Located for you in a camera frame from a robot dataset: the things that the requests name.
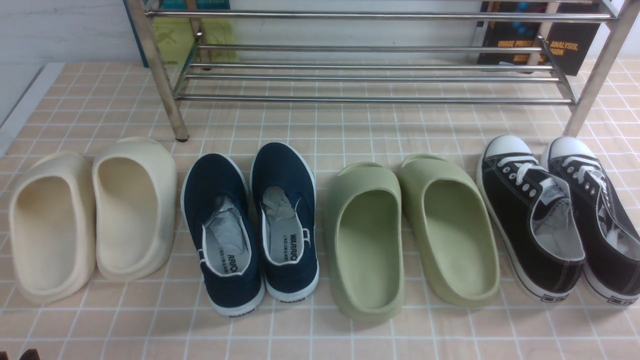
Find navy canvas shoe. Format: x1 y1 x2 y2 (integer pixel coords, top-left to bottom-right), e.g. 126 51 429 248
249 142 320 304
180 153 266 318

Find left green foam slipper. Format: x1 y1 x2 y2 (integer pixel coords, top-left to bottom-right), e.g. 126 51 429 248
323 162 405 323

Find green foam slipper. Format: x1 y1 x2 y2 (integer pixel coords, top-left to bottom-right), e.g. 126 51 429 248
323 162 405 323
397 153 500 308

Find right green foam slipper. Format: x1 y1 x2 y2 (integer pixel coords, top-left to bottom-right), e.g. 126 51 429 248
397 153 500 308

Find right cream foam slipper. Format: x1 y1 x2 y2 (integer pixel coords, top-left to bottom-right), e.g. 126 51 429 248
92 137 178 281

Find cream foam slipper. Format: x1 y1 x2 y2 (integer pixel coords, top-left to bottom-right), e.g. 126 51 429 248
8 151 96 305
92 137 178 281

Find yellow green book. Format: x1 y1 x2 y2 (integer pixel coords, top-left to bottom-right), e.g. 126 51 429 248
123 0 238 68

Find left black canvas sneaker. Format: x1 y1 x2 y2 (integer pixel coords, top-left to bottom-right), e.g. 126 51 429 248
476 134 586 303

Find black canvas sneaker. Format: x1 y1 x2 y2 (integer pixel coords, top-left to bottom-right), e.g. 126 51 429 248
541 136 640 306
476 134 586 303

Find left cream foam slipper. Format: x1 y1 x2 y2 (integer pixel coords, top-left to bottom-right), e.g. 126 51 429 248
8 151 96 305

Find black image processing book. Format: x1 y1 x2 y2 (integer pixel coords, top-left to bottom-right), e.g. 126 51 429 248
472 1 600 76

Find right black canvas sneaker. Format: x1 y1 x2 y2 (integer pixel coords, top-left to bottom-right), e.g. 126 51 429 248
541 136 640 306

